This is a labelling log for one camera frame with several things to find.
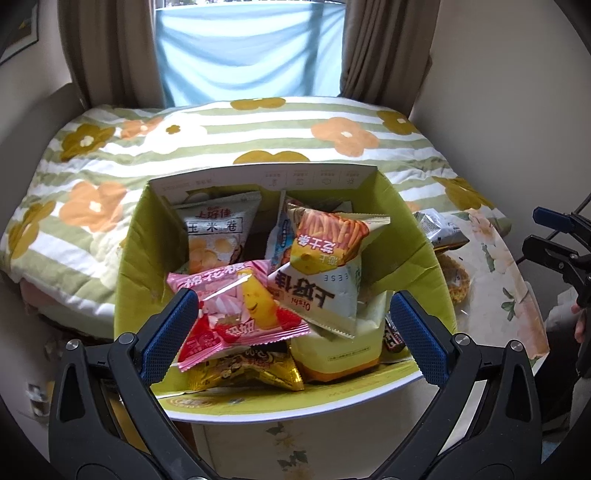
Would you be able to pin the dark chocolate bar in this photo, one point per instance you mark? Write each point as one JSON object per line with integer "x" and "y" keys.
{"x": 391, "y": 341}

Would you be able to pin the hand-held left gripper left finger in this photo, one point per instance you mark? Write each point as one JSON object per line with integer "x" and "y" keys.
{"x": 171, "y": 337}

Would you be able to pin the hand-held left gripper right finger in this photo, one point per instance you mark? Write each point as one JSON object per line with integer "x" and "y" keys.
{"x": 420, "y": 337}

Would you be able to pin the white orange cheese stick packet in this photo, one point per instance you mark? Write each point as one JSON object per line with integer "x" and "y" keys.
{"x": 318, "y": 286}

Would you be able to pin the brown curtain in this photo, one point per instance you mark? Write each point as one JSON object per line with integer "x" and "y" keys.
{"x": 383, "y": 46}
{"x": 115, "y": 46}

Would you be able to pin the silver white snack packet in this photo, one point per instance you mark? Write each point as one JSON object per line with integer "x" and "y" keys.
{"x": 438, "y": 226}

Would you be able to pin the blue white snack packet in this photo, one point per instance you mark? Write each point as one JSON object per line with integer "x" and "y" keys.
{"x": 277, "y": 240}

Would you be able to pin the blue sheer curtain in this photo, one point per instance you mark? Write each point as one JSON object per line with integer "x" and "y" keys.
{"x": 249, "y": 50}

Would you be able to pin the pink marshmallow packet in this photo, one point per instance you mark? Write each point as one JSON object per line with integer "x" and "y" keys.
{"x": 221, "y": 332}

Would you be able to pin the yellow chocolate snack packet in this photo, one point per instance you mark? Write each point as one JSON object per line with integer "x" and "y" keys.
{"x": 249, "y": 369}

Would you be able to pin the white corn roll packet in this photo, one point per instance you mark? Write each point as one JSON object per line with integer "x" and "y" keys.
{"x": 217, "y": 230}

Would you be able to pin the yellow-green cardboard box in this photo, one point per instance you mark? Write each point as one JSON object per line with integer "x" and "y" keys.
{"x": 397, "y": 207}

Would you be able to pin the framed wall picture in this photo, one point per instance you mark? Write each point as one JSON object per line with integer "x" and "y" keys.
{"x": 18, "y": 27}

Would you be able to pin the person's right hand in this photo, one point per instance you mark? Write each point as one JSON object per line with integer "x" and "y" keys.
{"x": 579, "y": 321}

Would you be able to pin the green striped flower blanket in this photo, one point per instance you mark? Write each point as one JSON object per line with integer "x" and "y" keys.
{"x": 277, "y": 134}

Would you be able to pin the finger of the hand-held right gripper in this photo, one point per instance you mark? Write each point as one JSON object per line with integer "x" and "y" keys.
{"x": 551, "y": 219}
{"x": 554, "y": 256}

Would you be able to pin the pale yellow snack bag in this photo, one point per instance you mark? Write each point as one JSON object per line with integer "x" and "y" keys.
{"x": 337, "y": 355}

